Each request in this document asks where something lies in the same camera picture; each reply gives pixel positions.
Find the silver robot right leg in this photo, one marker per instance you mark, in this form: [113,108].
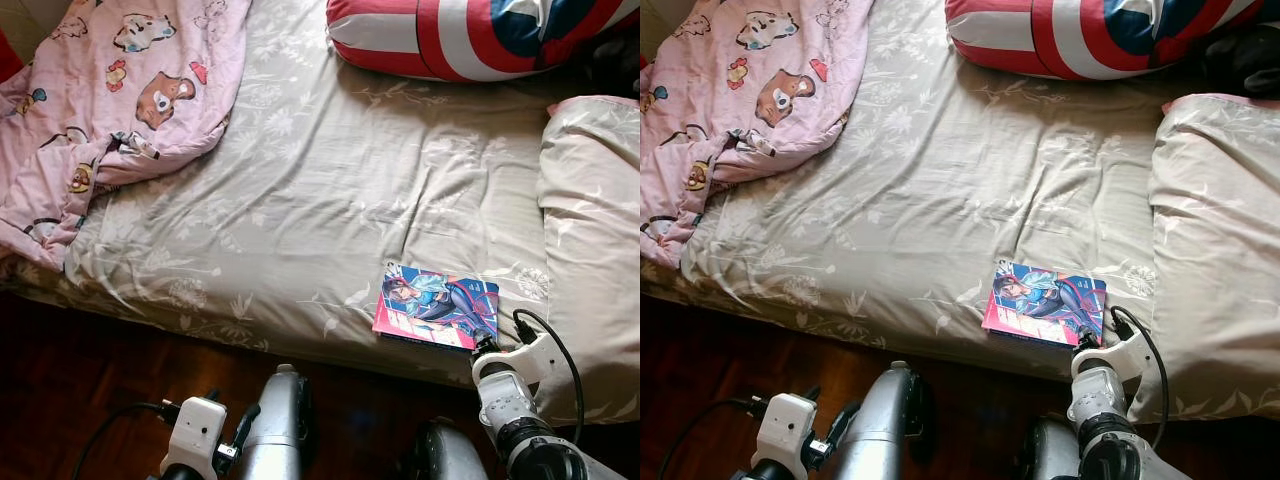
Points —
[440,455]
[1045,450]

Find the black cloth item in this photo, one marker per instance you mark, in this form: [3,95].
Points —
[610,65]
[1245,65]

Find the pink cartoon print blanket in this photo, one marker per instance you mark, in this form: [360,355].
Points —
[740,100]
[110,100]

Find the red white striped bolster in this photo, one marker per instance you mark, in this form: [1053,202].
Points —
[460,35]
[1080,35]

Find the bed with grey floral sheet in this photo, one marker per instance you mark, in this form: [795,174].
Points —
[350,200]
[960,200]

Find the large beige floral pillow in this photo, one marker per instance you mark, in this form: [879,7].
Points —
[1215,240]
[595,240]

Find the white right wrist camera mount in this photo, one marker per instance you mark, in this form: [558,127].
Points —
[530,358]
[1125,355]

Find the colourful comic book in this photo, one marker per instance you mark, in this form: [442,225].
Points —
[1045,303]
[435,305]

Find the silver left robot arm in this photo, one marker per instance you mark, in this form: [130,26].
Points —
[182,473]
[768,471]

